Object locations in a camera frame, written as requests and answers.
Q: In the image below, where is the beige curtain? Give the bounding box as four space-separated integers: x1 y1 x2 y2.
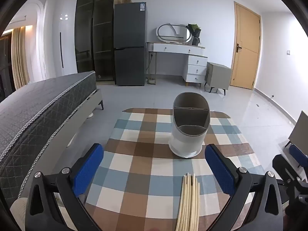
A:
12 26 30 90

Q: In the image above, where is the oval mirror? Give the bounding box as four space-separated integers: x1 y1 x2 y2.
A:
157 23 192 44

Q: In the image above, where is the wooden door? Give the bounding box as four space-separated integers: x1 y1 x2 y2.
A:
230 1 262 90

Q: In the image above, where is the bundle of wooden chopsticks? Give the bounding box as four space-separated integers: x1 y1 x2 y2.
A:
175 173 201 231

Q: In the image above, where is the grey chair at right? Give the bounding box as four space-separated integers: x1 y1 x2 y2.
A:
285 110 308 154

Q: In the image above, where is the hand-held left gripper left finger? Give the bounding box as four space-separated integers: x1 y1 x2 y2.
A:
25 143 104 231

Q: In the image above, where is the grey white chopstick holder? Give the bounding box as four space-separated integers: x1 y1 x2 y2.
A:
168 92 210 159

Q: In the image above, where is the checked tablecloth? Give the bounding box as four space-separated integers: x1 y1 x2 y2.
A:
55 108 259 231

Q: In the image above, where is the dark grey refrigerator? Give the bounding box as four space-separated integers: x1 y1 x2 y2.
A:
114 2 148 86

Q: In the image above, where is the grey bed frame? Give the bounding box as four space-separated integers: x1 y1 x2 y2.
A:
7 89 104 207

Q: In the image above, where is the dark window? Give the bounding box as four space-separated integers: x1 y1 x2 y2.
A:
0 32 13 99

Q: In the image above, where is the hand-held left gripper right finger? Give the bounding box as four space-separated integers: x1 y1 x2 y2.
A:
204 144 283 231

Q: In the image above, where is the dark glass wardrobe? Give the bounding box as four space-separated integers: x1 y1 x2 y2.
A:
75 0 116 85

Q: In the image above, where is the sheer white curtain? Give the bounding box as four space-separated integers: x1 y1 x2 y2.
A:
26 22 49 82

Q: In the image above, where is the beige cloth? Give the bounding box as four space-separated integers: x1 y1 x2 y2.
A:
10 197 30 231

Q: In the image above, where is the potted plant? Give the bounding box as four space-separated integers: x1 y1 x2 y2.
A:
188 23 202 46

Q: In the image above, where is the grey quilted mattress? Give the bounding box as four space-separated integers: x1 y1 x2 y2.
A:
0 71 97 200

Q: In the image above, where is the grey nightstand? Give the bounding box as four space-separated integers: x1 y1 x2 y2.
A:
204 62 233 96

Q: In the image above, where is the white wardrobe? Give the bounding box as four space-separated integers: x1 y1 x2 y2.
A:
43 0 81 79

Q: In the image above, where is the white dressing table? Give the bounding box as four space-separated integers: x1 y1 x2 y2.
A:
147 41 208 87

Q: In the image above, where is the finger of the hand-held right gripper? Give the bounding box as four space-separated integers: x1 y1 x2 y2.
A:
272 144 308 189

